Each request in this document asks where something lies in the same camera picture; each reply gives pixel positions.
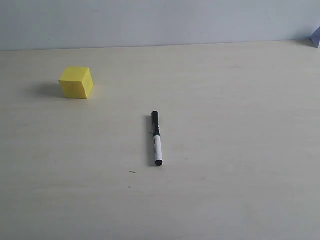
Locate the black and white whiteboard marker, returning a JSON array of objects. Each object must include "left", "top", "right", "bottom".
[{"left": 151, "top": 111, "right": 163, "bottom": 167}]

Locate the yellow foam cube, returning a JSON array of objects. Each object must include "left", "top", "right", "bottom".
[{"left": 59, "top": 66, "right": 94, "bottom": 99}]

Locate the blue white box corner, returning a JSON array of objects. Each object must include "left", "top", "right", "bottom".
[{"left": 310, "top": 27, "right": 320, "bottom": 49}]

